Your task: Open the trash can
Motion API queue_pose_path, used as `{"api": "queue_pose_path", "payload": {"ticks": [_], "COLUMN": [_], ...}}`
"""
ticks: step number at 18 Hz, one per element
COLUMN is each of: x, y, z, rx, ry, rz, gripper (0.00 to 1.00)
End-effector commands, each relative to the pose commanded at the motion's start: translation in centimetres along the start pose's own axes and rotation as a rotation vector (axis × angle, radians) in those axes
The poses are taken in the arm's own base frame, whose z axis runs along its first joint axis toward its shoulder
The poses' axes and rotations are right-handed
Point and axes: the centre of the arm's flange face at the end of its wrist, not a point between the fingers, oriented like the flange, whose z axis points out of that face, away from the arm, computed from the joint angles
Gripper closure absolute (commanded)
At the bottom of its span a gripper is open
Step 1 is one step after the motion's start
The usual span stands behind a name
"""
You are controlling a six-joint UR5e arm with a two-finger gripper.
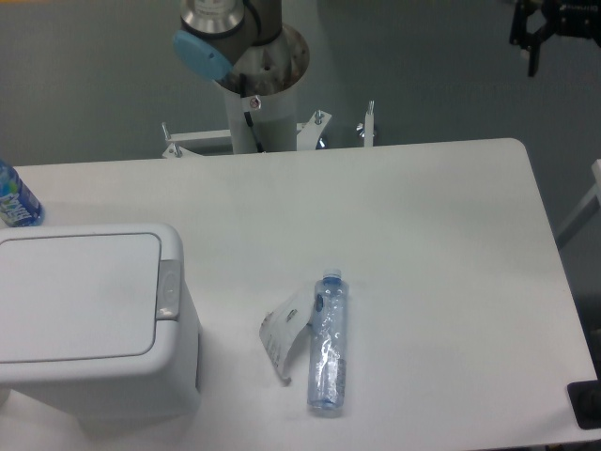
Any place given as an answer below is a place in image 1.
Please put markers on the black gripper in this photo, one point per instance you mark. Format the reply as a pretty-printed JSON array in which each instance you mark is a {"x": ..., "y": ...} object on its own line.
[{"x": 573, "y": 19}]

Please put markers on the silver robot arm blue cap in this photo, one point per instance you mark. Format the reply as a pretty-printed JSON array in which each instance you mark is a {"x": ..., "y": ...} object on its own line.
[{"x": 246, "y": 48}]

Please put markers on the white trash can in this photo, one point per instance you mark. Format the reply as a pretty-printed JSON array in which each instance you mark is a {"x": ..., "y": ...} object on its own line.
[{"x": 162, "y": 382}]

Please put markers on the white trash can lid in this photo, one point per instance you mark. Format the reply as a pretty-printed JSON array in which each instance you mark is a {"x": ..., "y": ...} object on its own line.
[{"x": 77, "y": 298}]

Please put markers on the empty clear plastic bottle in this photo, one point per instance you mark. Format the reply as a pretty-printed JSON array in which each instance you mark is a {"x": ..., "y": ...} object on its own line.
[{"x": 327, "y": 373}]

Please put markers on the black table clamp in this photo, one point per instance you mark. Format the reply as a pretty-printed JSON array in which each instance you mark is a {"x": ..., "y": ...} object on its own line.
[{"x": 585, "y": 400}]

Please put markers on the crumpled white paper label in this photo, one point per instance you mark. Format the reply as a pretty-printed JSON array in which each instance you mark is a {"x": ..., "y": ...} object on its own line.
[{"x": 281, "y": 328}]

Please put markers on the grey lid push button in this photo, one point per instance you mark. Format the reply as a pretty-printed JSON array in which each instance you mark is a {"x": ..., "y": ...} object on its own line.
[{"x": 168, "y": 290}]

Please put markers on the blue labelled drink bottle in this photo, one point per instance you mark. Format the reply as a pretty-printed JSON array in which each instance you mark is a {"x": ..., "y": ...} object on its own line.
[{"x": 19, "y": 206}]

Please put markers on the white frame at right edge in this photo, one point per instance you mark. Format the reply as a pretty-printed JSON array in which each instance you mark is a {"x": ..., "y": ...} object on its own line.
[{"x": 587, "y": 207}]

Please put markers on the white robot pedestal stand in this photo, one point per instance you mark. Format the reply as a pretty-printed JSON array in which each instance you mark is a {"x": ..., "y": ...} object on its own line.
[{"x": 256, "y": 124}]

